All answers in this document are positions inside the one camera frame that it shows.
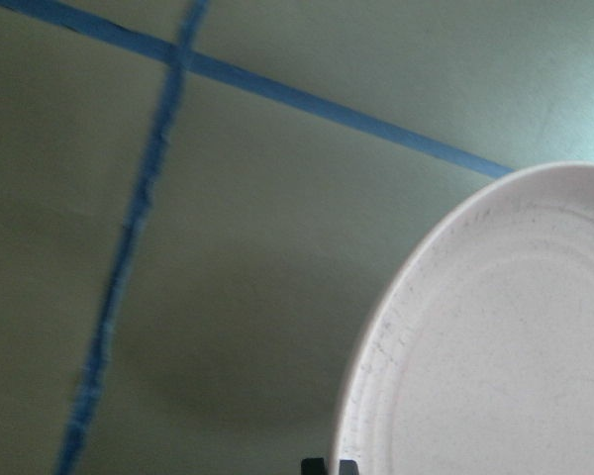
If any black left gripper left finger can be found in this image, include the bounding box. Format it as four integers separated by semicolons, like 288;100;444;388
300;458;326;475

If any pink plate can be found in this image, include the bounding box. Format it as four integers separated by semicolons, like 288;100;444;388
328;162;594;474

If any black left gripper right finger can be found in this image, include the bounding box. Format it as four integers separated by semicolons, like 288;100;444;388
339;459;359;475

